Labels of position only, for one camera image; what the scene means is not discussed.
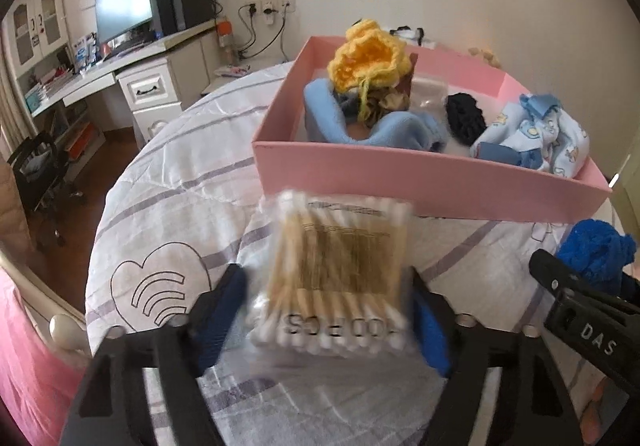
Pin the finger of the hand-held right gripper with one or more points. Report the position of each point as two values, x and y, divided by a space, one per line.
552 273

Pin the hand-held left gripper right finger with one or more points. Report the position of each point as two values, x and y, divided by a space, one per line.
432 331

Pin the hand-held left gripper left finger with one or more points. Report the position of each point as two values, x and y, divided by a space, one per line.
220 321

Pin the blue knitted item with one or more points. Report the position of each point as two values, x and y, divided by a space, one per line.
595 251

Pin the cotton swab packet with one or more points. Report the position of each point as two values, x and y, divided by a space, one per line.
330 266

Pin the printed baby cloth blue bow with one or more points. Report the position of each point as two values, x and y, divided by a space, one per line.
540 135

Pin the pink cardboard box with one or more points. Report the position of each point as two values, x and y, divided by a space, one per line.
400 175

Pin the black crochet item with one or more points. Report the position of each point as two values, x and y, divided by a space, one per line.
465 118

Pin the tan scrunchie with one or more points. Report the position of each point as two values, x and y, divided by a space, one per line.
392 101

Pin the yellow crocheted toy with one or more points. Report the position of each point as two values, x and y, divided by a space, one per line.
370 55

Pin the white striped quilt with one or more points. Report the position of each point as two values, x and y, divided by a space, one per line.
175 175

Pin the white bed footboard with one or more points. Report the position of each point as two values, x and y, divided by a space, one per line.
65 326

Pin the beige plush toy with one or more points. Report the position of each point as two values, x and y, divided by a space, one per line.
484 56

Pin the black office chair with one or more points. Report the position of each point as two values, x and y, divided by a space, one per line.
40 181

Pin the orange white box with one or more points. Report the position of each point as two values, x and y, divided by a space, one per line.
80 140

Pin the white desk drawer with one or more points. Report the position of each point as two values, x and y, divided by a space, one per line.
150 89

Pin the small printed packet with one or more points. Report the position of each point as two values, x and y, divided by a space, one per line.
232 71

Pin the white low cabinet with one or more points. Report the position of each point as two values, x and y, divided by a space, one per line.
260 70

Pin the white desk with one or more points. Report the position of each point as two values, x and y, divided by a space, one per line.
170 45

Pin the orange label bottle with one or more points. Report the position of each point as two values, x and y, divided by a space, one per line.
225 33

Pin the black keyboard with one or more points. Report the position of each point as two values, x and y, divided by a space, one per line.
127 48

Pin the stack of books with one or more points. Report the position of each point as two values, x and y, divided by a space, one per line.
45 90

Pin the blue white box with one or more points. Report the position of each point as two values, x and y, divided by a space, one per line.
85 54

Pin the black computer monitor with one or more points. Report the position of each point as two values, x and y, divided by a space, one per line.
125 5

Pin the white glass door cabinet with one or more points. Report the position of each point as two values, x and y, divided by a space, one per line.
37 25

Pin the white wall outlet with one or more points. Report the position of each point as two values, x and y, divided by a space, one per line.
287 4
250 7
268 10

